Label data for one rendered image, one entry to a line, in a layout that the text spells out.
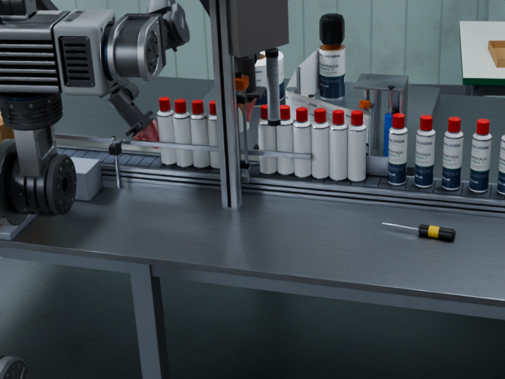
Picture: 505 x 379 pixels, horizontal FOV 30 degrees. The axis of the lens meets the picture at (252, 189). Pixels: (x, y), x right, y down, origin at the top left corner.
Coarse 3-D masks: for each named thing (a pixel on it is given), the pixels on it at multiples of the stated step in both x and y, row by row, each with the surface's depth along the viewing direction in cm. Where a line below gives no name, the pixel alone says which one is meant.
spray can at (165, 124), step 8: (160, 104) 275; (168, 104) 275; (160, 112) 276; (168, 112) 276; (160, 120) 277; (168, 120) 276; (160, 128) 278; (168, 128) 277; (160, 136) 279; (168, 136) 278; (168, 152) 281; (168, 160) 282; (176, 160) 283
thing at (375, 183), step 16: (112, 160) 288; (128, 160) 287; (144, 160) 287; (160, 160) 286; (256, 176) 274; (272, 176) 273; (288, 176) 273; (368, 176) 270; (384, 176) 270; (432, 192) 260; (448, 192) 259; (464, 192) 259; (496, 192) 258
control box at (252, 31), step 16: (240, 0) 237; (256, 0) 240; (272, 0) 243; (240, 16) 239; (256, 16) 242; (272, 16) 245; (288, 16) 249; (240, 32) 240; (256, 32) 244; (272, 32) 247; (288, 32) 250; (240, 48) 242; (256, 48) 245; (272, 48) 249
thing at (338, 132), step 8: (336, 112) 261; (336, 120) 261; (336, 128) 261; (344, 128) 261; (336, 136) 262; (344, 136) 262; (336, 144) 263; (344, 144) 264; (336, 152) 264; (344, 152) 265; (336, 160) 265; (344, 160) 266; (336, 168) 266; (344, 168) 267; (336, 176) 267; (344, 176) 268
